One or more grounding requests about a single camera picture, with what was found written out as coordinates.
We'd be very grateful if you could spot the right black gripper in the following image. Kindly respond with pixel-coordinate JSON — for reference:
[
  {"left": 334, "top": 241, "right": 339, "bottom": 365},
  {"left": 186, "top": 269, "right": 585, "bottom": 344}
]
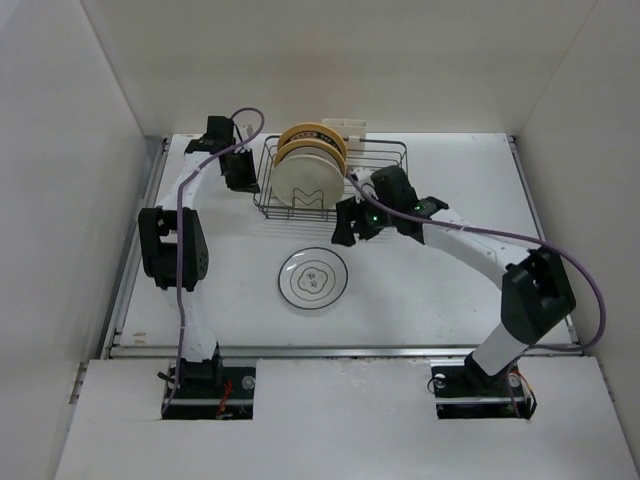
[{"left": 330, "top": 189, "right": 396, "bottom": 247}]

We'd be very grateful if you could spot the cream yellow bowl plate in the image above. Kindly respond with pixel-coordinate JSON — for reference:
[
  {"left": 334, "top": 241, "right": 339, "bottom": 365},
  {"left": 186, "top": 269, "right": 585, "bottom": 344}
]
[{"left": 271, "top": 154, "right": 345, "bottom": 209}]

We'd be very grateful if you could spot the yellow plate with green rim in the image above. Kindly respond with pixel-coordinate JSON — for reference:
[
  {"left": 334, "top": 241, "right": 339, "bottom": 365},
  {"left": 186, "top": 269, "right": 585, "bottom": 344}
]
[{"left": 274, "top": 139, "right": 347, "bottom": 176}]

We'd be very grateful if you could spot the white plate with flower pattern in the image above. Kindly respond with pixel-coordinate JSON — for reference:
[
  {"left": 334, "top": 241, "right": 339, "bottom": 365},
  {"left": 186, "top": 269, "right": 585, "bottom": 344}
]
[{"left": 277, "top": 247, "right": 349, "bottom": 311}]

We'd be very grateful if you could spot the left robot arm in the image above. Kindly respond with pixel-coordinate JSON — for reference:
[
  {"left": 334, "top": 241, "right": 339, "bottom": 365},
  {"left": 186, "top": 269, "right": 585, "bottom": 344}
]
[{"left": 138, "top": 108, "right": 260, "bottom": 397}]

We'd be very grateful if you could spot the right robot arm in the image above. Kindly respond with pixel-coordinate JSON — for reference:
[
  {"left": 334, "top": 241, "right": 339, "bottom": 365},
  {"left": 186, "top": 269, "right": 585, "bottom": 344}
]
[{"left": 331, "top": 166, "right": 576, "bottom": 394}]

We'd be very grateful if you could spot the white plastic rack holder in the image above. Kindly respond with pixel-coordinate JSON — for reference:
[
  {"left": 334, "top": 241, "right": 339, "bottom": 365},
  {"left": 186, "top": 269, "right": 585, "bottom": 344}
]
[{"left": 322, "top": 118, "right": 368, "bottom": 150}]

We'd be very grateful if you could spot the yellow rear plate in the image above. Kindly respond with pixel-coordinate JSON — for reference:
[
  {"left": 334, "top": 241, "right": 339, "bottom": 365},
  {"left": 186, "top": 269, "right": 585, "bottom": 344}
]
[{"left": 277, "top": 122, "right": 347, "bottom": 156}]

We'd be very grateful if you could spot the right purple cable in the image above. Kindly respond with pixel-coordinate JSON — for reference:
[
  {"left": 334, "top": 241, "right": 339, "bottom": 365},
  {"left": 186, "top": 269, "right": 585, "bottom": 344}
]
[{"left": 344, "top": 172, "right": 606, "bottom": 416}]

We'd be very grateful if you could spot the purple cable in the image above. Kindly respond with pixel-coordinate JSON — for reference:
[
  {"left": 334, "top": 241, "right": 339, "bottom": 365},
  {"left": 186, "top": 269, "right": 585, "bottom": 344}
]
[
  {"left": 344, "top": 172, "right": 606, "bottom": 416},
  {"left": 159, "top": 107, "right": 266, "bottom": 416}
]

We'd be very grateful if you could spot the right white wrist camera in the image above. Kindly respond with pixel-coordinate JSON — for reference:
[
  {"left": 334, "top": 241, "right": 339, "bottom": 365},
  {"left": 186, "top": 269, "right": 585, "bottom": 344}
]
[{"left": 346, "top": 167, "right": 377, "bottom": 198}]

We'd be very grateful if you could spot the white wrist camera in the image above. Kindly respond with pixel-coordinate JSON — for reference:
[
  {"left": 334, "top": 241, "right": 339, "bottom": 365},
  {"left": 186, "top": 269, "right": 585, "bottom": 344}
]
[
  {"left": 346, "top": 167, "right": 377, "bottom": 198},
  {"left": 235, "top": 123, "right": 255, "bottom": 144}
]

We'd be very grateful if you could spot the black wire dish rack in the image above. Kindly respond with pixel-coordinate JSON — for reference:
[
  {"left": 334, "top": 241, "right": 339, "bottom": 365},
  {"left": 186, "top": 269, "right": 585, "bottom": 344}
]
[{"left": 253, "top": 134, "right": 409, "bottom": 222}]

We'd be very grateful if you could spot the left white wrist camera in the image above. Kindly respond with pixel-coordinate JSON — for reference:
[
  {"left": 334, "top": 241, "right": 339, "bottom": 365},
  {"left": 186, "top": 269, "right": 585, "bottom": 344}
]
[{"left": 235, "top": 123, "right": 255, "bottom": 144}]

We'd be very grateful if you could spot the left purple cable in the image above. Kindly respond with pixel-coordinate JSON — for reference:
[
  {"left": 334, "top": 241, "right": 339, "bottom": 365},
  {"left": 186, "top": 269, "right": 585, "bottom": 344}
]
[{"left": 159, "top": 107, "right": 266, "bottom": 416}]

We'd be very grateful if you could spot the aluminium left rail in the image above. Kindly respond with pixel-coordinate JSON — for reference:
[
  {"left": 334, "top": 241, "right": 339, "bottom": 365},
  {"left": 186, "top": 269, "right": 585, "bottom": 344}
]
[{"left": 94, "top": 136, "right": 170, "bottom": 359}]

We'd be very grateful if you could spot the aluminium rail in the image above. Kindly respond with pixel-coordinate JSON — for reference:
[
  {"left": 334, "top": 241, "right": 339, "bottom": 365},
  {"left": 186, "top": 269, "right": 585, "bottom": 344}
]
[
  {"left": 102, "top": 342, "right": 584, "bottom": 359},
  {"left": 506, "top": 135, "right": 580, "bottom": 350},
  {"left": 94, "top": 136, "right": 170, "bottom": 359}
]

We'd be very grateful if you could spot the aluminium right rail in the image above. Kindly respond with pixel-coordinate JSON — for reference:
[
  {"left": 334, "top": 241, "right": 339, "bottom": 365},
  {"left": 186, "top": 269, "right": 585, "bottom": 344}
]
[{"left": 506, "top": 135, "right": 580, "bottom": 350}]

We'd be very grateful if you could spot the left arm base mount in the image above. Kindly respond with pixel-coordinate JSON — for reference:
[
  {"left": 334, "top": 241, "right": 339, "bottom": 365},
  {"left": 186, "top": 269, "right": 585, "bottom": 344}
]
[{"left": 158, "top": 357, "right": 256, "bottom": 421}]

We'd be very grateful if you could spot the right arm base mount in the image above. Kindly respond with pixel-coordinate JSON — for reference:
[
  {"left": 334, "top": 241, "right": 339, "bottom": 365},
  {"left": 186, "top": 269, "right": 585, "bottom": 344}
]
[{"left": 427, "top": 364, "right": 538, "bottom": 420}]

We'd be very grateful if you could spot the aluminium front rail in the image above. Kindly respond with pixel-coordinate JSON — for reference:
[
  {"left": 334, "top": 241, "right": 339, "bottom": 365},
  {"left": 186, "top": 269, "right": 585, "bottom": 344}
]
[{"left": 102, "top": 342, "right": 584, "bottom": 359}]

